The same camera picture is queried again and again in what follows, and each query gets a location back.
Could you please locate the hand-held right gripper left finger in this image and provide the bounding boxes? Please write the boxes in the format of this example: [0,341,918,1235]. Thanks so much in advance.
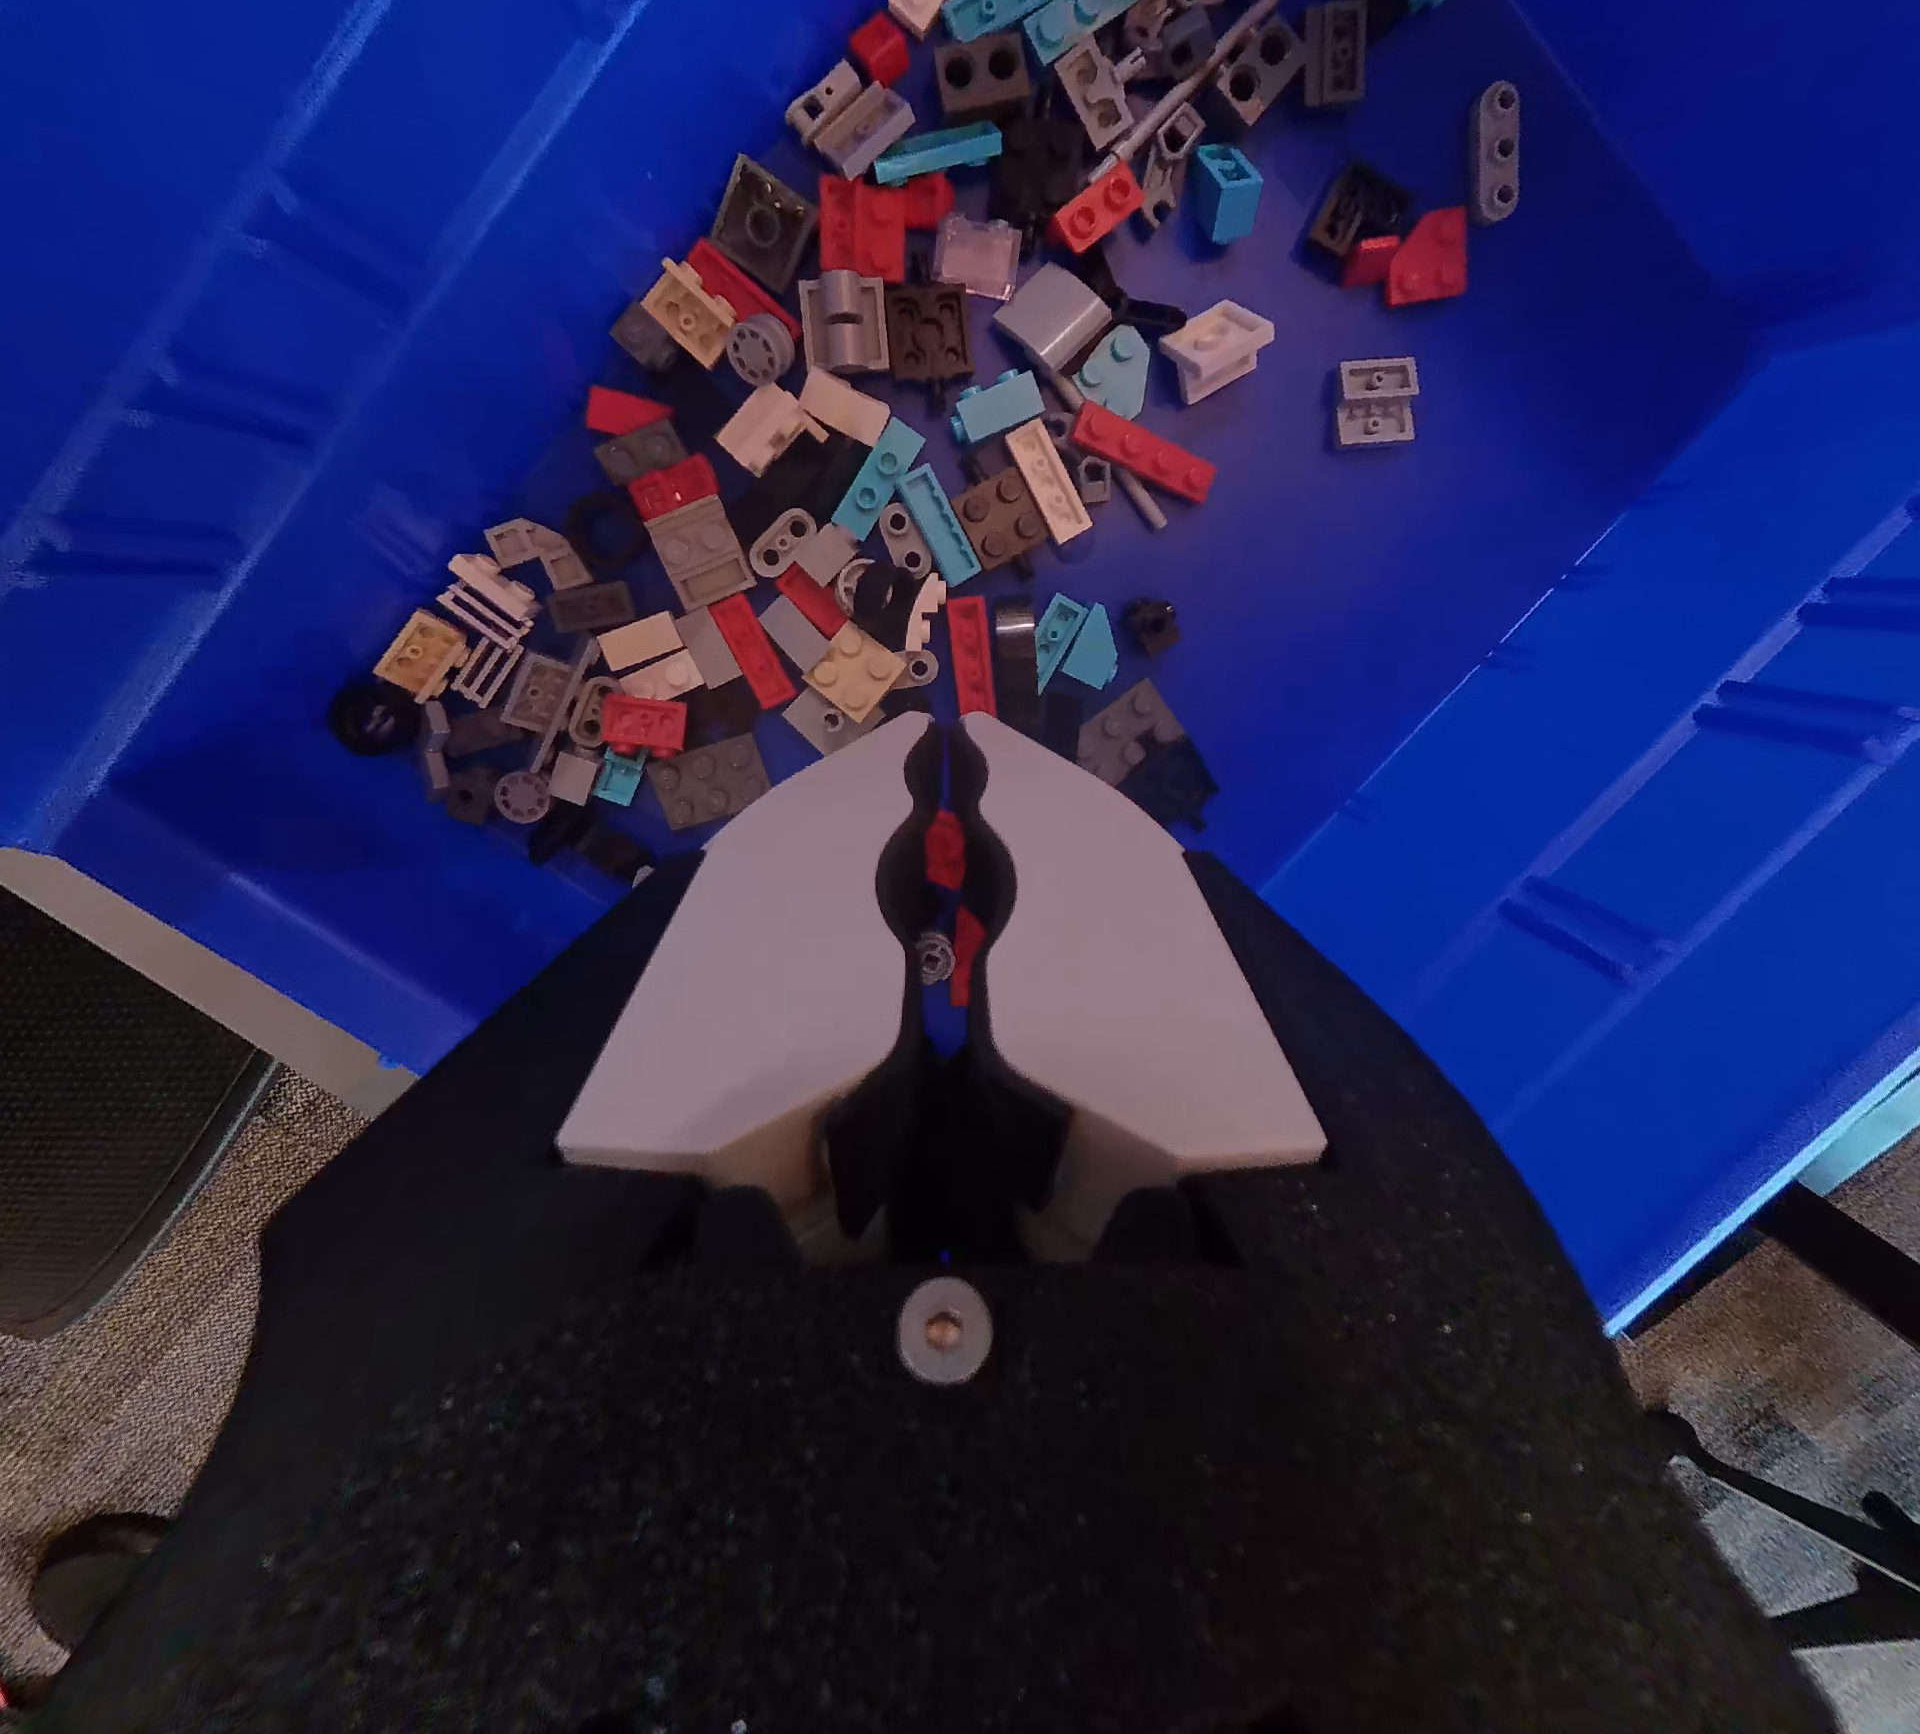
[558,709,940,1267]

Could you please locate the blue plastic bin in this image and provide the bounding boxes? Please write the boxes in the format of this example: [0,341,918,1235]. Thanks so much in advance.
[0,0,1920,1337]

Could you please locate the pile of lego bricks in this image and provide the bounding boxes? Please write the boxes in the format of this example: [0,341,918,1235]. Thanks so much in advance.
[326,0,1524,1015]

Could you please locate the black metal bar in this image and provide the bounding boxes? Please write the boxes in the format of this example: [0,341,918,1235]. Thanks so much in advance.
[1753,1181,1920,1319]

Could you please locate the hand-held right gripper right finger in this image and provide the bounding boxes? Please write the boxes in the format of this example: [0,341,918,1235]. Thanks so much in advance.
[942,709,1330,1267]

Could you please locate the black chair base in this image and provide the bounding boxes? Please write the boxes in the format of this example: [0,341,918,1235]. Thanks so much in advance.
[1642,1403,1920,1654]

